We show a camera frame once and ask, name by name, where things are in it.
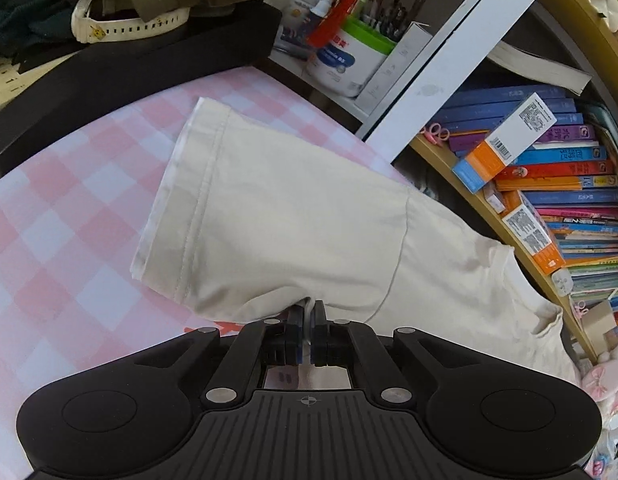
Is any white power adapter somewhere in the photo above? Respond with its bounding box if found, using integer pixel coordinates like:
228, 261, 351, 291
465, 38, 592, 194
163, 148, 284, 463
550, 268, 574, 297

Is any red spray bottle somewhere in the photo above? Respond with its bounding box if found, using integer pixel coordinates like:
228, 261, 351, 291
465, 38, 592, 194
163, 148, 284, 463
307, 0, 357, 49

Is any wooden white bookshelf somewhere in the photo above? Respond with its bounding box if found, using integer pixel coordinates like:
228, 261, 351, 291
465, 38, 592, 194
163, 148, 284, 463
270, 0, 618, 358

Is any pink white plush bunny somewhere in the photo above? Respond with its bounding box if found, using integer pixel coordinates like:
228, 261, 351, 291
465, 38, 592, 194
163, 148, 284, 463
580, 345, 618, 430

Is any white wrist watch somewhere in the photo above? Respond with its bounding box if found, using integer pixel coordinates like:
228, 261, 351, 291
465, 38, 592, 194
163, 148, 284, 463
70, 0, 190, 44

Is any white orange toothpaste box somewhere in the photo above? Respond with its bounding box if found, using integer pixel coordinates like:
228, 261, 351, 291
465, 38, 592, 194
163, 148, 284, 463
501, 191, 566, 275

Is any usmile white orange box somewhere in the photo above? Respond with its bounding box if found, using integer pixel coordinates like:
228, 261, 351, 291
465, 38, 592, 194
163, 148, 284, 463
452, 92, 556, 194

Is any pink checkered desk mat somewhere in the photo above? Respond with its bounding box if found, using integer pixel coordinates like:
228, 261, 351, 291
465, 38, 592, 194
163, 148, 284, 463
0, 67, 395, 479

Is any row of leaning books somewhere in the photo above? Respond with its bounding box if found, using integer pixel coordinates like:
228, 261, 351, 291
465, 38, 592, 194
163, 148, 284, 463
428, 84, 618, 312

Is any cream t-shirt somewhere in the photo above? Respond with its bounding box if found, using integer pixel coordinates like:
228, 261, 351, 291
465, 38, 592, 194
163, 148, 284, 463
131, 99, 579, 382

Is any white green milk tin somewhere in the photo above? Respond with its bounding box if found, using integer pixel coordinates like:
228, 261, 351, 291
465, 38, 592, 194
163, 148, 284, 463
306, 16, 396, 98

